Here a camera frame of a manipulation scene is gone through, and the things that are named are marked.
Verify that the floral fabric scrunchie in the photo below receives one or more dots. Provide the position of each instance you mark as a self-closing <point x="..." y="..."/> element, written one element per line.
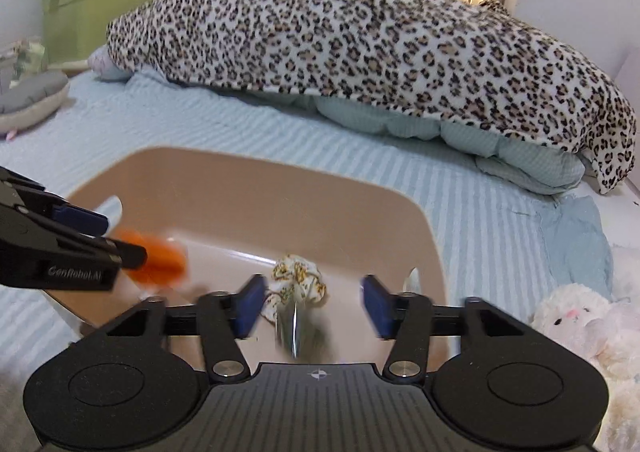
<point x="298" y="277"/>

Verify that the striped light blue bed sheet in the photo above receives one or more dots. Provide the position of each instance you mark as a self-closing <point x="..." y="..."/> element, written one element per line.
<point x="225" y="122"/>

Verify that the small orange object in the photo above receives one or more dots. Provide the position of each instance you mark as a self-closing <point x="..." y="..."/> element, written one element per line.
<point x="162" y="259"/>

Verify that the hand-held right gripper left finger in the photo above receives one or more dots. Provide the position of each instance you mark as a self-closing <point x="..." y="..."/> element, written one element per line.
<point x="251" y="306"/>

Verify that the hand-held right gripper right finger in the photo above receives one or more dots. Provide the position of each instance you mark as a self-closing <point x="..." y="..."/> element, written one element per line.
<point x="378" y="306"/>

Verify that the light blue quilt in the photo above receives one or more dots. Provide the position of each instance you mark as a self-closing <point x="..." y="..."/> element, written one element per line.
<point x="425" y="124"/>

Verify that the pale purple plush toy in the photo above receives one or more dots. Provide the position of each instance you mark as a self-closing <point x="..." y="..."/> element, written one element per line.
<point x="107" y="64"/>

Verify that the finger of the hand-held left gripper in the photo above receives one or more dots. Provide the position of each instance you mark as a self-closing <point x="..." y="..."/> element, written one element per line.
<point x="82" y="221"/>
<point x="127" y="254"/>

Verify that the grey plush cushion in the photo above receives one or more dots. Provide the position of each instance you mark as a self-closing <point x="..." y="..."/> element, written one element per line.
<point x="30" y="99"/>

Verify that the light blue cloth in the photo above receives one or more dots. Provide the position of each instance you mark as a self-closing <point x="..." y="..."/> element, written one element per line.
<point x="575" y="242"/>

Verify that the white plush toy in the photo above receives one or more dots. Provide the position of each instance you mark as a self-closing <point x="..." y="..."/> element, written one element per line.
<point x="590" y="327"/>

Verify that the beige plastic basin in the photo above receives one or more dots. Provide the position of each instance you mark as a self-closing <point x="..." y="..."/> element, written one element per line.
<point x="300" y="212"/>

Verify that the green plastic storage box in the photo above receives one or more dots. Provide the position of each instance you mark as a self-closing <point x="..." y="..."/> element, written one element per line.
<point x="95" y="7"/>

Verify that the silver metal object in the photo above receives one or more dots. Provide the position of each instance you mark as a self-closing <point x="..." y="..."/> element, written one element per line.
<point x="296" y="332"/>

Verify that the leopard print blanket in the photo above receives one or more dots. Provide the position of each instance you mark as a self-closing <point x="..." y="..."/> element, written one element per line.
<point x="380" y="57"/>

